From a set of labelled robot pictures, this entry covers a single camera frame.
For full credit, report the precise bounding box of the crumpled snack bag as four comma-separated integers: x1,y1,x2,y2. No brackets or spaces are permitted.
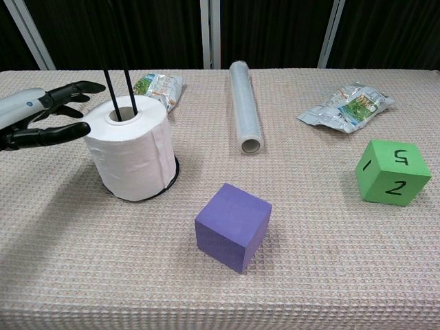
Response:
133,73,184,113
296,81,397,133

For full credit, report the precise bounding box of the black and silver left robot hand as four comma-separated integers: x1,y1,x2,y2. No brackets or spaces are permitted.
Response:
0,80,107,153

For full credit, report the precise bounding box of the purple foam cube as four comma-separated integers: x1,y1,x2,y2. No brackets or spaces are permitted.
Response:
194,182,273,274

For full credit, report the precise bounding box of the clear cling film roll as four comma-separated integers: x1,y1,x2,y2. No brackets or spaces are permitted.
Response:
229,60,265,155

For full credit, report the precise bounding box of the dark pleated curtain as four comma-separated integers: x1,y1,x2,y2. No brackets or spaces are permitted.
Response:
0,0,39,72
219,0,334,69
326,0,440,72
19,0,204,71

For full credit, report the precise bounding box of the black wire stand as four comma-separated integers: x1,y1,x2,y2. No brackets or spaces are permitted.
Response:
102,69,180,204

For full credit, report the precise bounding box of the green numbered foam cube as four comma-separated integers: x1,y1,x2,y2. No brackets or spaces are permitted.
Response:
355,139,432,207

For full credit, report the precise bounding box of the white toilet paper roll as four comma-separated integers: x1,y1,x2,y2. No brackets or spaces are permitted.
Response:
84,95,175,202

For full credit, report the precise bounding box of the beige waffle-weave tablecloth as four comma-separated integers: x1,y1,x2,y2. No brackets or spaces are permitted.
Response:
0,68,440,330

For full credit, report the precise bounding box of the grey metal partition post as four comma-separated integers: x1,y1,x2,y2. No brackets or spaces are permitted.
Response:
317,0,347,69
5,0,56,71
200,0,221,69

